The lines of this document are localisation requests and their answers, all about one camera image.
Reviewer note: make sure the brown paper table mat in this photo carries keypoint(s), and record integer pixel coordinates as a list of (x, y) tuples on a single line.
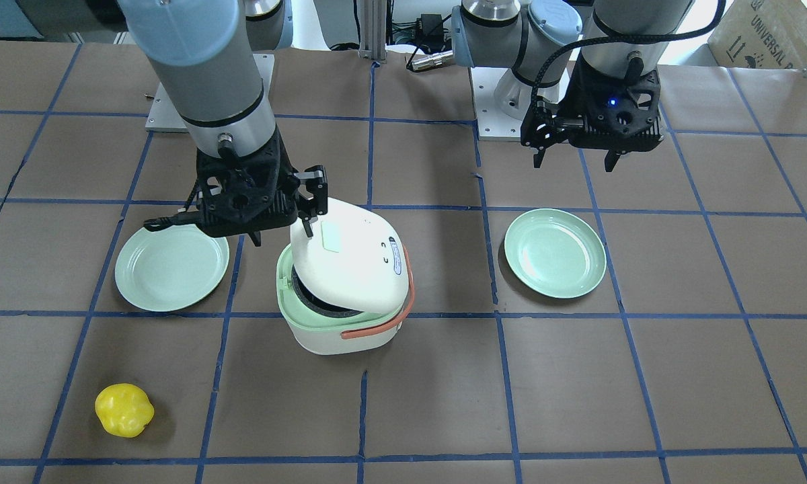
[(686, 364)]

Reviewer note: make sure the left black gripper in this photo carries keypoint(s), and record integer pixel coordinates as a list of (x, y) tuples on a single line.
[(573, 87)]

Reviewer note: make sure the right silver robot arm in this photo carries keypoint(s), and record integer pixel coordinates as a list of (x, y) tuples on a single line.
[(203, 54)]

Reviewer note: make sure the yellow toy bell pepper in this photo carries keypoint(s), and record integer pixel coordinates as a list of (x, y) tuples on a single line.
[(124, 410)]

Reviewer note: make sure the cardboard box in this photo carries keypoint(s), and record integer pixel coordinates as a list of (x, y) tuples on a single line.
[(761, 35)]

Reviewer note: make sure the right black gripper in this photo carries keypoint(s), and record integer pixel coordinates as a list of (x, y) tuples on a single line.
[(287, 166)]

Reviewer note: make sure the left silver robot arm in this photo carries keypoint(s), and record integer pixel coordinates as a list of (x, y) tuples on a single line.
[(541, 41)]

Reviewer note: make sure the green plate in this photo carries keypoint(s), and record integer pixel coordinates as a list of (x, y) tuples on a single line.
[(171, 269), (555, 253)]

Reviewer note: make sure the aluminium frame post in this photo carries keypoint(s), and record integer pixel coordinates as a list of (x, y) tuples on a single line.
[(373, 29)]

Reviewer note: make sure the white rice cooker orange handle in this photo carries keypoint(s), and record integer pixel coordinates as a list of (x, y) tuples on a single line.
[(346, 287)]

